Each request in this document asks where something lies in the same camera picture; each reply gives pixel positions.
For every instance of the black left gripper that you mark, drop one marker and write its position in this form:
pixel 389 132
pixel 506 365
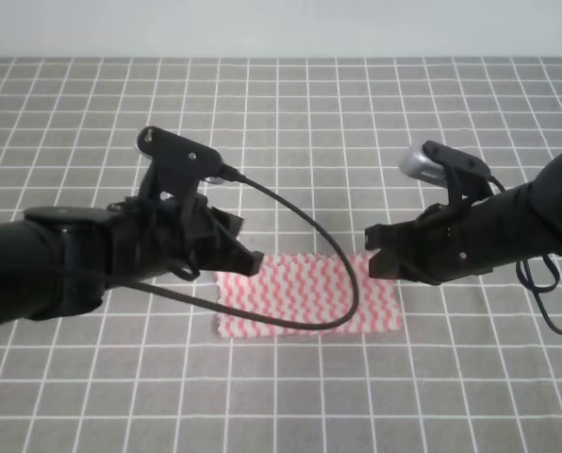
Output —
pixel 150 238

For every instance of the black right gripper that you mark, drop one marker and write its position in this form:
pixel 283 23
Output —
pixel 435 248

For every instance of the pink white wavy towel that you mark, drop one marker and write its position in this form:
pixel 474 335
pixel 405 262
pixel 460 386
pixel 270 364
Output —
pixel 314 289

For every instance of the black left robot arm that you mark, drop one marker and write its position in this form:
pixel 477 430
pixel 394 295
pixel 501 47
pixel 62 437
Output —
pixel 58 262

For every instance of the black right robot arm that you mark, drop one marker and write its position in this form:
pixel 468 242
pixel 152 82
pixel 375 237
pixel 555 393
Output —
pixel 477 230

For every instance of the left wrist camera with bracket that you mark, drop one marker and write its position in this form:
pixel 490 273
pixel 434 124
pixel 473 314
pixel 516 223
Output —
pixel 177 166

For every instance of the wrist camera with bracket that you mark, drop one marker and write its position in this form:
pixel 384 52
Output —
pixel 177 166
pixel 464 176

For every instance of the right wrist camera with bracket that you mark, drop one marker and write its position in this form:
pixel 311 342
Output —
pixel 464 176

